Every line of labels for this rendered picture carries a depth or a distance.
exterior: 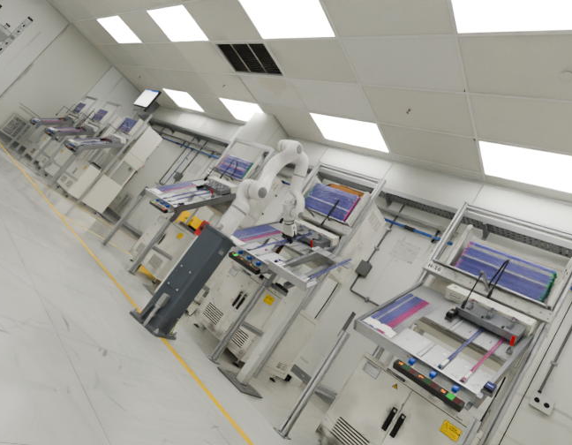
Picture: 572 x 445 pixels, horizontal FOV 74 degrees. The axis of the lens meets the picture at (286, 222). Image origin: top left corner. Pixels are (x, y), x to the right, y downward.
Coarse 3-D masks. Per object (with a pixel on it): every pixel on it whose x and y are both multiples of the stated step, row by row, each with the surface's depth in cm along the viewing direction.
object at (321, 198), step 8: (320, 184) 345; (312, 192) 344; (320, 192) 339; (328, 192) 334; (336, 192) 330; (344, 192) 325; (312, 200) 339; (320, 200) 334; (328, 200) 329; (336, 200) 325; (344, 200) 320; (352, 200) 316; (312, 208) 334; (320, 208) 329; (328, 208) 324; (336, 208) 320; (344, 208) 316; (352, 208) 314; (336, 216) 316; (344, 216) 311
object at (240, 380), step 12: (288, 300) 251; (300, 300) 251; (288, 312) 247; (276, 324) 246; (264, 336) 246; (276, 336) 247; (264, 348) 242; (252, 360) 241; (228, 372) 244; (240, 372) 241; (252, 372) 242; (240, 384) 236
